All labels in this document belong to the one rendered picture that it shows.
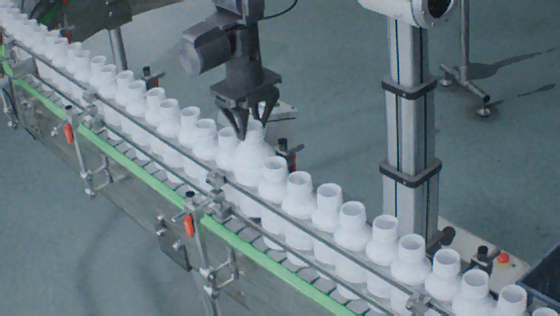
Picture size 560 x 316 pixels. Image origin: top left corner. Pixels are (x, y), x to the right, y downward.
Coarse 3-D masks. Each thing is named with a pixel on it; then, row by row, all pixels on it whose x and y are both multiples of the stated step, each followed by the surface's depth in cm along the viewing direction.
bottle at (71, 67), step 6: (78, 42) 178; (72, 48) 178; (78, 48) 175; (72, 54) 175; (72, 60) 176; (66, 66) 178; (72, 66) 177; (72, 72) 177; (72, 84) 179; (72, 90) 181; (78, 96) 181; (78, 102) 182
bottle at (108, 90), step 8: (112, 64) 166; (104, 72) 164; (112, 72) 164; (104, 80) 164; (112, 80) 164; (104, 88) 165; (112, 88) 165; (104, 96) 165; (112, 96) 165; (104, 104) 167; (104, 112) 168; (112, 112) 167; (112, 120) 168; (120, 128) 170; (112, 136) 171
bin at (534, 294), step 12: (552, 252) 138; (540, 264) 136; (552, 264) 141; (528, 276) 134; (540, 276) 139; (552, 276) 143; (528, 288) 131; (540, 288) 141; (552, 288) 146; (528, 300) 132; (540, 300) 129; (552, 300) 128
